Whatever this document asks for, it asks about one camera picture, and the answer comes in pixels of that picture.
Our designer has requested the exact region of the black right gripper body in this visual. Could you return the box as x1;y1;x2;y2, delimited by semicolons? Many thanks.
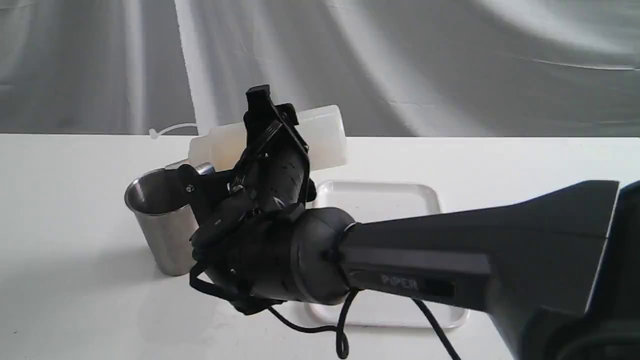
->
190;149;310;261

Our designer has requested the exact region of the translucent squeeze bottle amber liquid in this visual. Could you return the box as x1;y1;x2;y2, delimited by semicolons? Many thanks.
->
148;104;349;173

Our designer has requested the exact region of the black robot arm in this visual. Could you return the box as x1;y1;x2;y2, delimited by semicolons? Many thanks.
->
178;84;639;360

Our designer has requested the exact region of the stainless steel cup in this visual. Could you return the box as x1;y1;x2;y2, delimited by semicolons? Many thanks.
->
123;159;198;277

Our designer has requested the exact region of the white rectangular plastic tray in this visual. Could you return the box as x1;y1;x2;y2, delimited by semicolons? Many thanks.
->
305;180;471;330

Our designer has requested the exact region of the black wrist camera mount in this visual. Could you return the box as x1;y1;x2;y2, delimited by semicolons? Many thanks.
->
177;162;232;226

